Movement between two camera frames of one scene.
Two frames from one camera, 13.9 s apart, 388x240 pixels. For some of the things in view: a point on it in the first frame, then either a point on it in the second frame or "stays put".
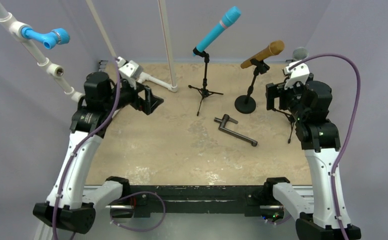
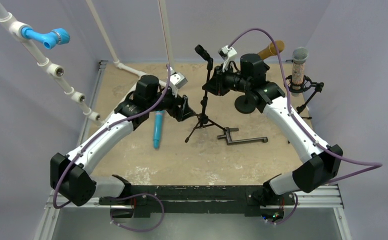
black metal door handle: (226, 117) -> (227, 136)
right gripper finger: (270, 102) -> (211, 86)
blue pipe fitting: (58, 36) stays put
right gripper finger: (272, 91) -> (217, 78)
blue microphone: (230, 16) -> (157, 128)
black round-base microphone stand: (245, 103) stays put
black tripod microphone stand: (204, 91) -> (203, 119)
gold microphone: (275, 47) stays put
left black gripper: (138, 102) -> (175, 111)
